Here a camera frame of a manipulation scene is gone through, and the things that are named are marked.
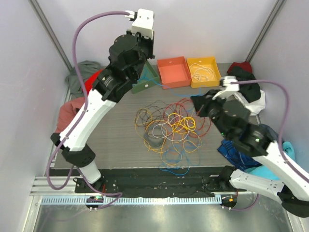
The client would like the yellow plastic bin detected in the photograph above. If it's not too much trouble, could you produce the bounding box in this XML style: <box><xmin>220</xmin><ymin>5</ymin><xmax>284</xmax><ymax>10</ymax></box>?
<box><xmin>187</xmin><ymin>57</ymin><xmax>221</xmax><ymax>88</ymax></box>

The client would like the yellow cable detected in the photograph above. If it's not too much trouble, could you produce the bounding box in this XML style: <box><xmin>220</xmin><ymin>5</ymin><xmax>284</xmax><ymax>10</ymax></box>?
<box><xmin>168</xmin><ymin>112</ymin><xmax>198</xmax><ymax>136</ymax></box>

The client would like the aluminium rail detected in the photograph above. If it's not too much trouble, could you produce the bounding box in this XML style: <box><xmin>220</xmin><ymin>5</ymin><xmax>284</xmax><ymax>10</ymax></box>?
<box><xmin>30</xmin><ymin>176</ymin><xmax>85</xmax><ymax>196</ymax></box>

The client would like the aluminium frame post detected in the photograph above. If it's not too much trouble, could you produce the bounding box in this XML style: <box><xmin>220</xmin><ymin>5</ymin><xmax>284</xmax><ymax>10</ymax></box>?
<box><xmin>28</xmin><ymin>0</ymin><xmax>72</xmax><ymax>70</ymax></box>
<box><xmin>245</xmin><ymin>0</ymin><xmax>287</xmax><ymax>63</ymax></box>

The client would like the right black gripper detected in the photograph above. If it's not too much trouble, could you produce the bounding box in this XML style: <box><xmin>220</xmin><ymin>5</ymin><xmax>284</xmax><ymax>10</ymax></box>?
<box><xmin>192</xmin><ymin>89</ymin><xmax>231</xmax><ymax>139</ymax></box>

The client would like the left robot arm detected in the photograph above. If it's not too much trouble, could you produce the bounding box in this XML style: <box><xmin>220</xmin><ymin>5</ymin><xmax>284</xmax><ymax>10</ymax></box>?
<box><xmin>51</xmin><ymin>30</ymin><xmax>155</xmax><ymax>193</ymax></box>

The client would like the white looped cable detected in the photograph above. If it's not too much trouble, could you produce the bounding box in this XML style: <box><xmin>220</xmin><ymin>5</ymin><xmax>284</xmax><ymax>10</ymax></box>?
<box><xmin>152</xmin><ymin>112</ymin><xmax>186</xmax><ymax>143</ymax></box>

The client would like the black cloth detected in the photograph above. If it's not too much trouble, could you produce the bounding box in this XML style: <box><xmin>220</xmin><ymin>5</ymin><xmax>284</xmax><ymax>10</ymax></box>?
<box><xmin>227</xmin><ymin>66</ymin><xmax>261</xmax><ymax>103</ymax></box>

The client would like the slotted cable duct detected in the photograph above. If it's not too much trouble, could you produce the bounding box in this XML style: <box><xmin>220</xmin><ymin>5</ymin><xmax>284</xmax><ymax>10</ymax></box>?
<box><xmin>41</xmin><ymin>195</ymin><xmax>222</xmax><ymax>205</ymax></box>

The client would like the dark red cloth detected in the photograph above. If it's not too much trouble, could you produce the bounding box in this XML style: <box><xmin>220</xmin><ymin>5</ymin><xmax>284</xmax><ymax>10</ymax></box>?
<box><xmin>227</xmin><ymin>61</ymin><xmax>253</xmax><ymax>73</ymax></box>

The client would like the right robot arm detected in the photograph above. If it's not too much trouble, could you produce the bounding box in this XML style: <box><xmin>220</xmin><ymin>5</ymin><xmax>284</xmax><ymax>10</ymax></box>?
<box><xmin>190</xmin><ymin>90</ymin><xmax>309</xmax><ymax>218</ymax></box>

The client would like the blue plaid shirt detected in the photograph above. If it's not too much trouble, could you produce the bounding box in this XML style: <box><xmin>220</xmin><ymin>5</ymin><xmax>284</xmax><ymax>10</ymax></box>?
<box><xmin>217</xmin><ymin>139</ymin><xmax>261</xmax><ymax>171</ymax></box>

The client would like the pink cloth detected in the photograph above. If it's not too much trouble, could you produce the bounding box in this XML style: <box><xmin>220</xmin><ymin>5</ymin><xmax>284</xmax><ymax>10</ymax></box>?
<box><xmin>55</xmin><ymin>97</ymin><xmax>85</xmax><ymax>133</ymax></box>

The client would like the orange plastic bin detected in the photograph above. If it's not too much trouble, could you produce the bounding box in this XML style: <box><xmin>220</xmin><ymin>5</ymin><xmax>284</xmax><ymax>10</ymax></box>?
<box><xmin>157</xmin><ymin>57</ymin><xmax>191</xmax><ymax>89</ymax></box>

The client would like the green plastic bin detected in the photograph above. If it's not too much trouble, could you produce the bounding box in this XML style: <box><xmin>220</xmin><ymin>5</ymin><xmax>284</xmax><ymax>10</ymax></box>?
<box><xmin>131</xmin><ymin>61</ymin><xmax>160</xmax><ymax>94</ymax></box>

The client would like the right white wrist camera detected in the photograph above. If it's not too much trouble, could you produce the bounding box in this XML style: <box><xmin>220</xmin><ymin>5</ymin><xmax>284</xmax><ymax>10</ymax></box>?
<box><xmin>212</xmin><ymin>76</ymin><xmax>239</xmax><ymax>100</ymax></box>

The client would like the left aluminium frame post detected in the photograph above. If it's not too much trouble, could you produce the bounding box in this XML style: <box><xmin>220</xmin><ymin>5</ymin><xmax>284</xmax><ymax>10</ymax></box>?
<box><xmin>28</xmin><ymin>0</ymin><xmax>72</xmax><ymax>70</ymax></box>

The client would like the white cloth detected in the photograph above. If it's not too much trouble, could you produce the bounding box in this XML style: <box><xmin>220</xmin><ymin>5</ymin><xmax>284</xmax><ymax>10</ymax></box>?
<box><xmin>233</xmin><ymin>90</ymin><xmax>266</xmax><ymax>116</ymax></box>

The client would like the grey blue cloth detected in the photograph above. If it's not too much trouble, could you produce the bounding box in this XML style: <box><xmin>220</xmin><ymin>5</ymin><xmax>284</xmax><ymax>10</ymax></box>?
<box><xmin>258</xmin><ymin>123</ymin><xmax>279</xmax><ymax>141</ymax></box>

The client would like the grey cable coil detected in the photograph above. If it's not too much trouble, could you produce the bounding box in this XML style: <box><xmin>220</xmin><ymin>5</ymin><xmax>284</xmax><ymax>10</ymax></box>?
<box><xmin>143</xmin><ymin>124</ymin><xmax>169</xmax><ymax>147</ymax></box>

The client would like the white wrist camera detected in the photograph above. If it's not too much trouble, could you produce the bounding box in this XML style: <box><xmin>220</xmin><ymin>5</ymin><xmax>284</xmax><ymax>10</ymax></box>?
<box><xmin>131</xmin><ymin>9</ymin><xmax>154</xmax><ymax>40</ymax></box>
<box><xmin>212</xmin><ymin>76</ymin><xmax>239</xmax><ymax>100</ymax></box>

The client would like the cyan cloth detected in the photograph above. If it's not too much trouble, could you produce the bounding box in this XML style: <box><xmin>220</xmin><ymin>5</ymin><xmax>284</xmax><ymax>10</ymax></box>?
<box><xmin>245</xmin><ymin>141</ymin><xmax>295</xmax><ymax>180</ymax></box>

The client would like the brown cable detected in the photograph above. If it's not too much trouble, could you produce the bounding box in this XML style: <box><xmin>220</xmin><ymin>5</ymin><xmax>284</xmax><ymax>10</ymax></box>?
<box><xmin>139</xmin><ymin>99</ymin><xmax>169</xmax><ymax>126</ymax></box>

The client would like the right aluminium frame post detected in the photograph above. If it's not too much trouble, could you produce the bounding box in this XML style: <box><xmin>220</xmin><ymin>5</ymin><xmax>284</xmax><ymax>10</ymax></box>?
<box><xmin>245</xmin><ymin>0</ymin><xmax>287</xmax><ymax>63</ymax></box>

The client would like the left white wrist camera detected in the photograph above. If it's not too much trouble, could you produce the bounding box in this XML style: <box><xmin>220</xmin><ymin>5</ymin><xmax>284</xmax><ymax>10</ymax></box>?
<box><xmin>131</xmin><ymin>9</ymin><xmax>154</xmax><ymax>40</ymax></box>

